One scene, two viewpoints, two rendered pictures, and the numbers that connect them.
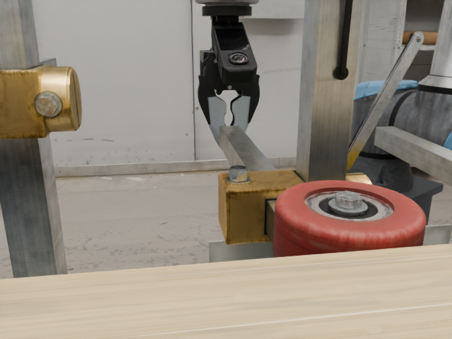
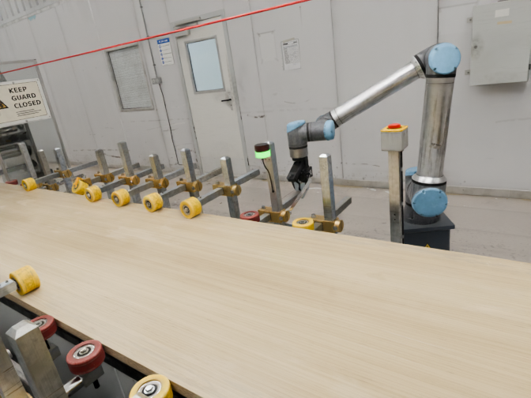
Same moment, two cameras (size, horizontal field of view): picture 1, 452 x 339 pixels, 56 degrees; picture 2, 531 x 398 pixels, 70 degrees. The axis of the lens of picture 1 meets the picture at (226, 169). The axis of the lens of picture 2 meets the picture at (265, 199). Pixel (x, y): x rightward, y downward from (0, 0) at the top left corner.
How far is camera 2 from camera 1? 1.45 m
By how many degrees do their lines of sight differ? 44
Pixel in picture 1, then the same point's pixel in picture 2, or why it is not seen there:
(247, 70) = (291, 178)
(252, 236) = not seen: hidden behind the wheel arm
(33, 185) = (231, 204)
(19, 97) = (228, 190)
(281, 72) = (514, 121)
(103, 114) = (374, 148)
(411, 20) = not seen: outside the picture
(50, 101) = (231, 191)
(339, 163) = (276, 208)
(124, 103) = not seen: hidden behind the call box
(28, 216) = (231, 208)
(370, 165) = (408, 208)
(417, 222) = (250, 217)
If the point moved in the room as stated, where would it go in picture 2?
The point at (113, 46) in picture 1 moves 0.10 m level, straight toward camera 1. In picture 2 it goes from (382, 107) to (379, 108)
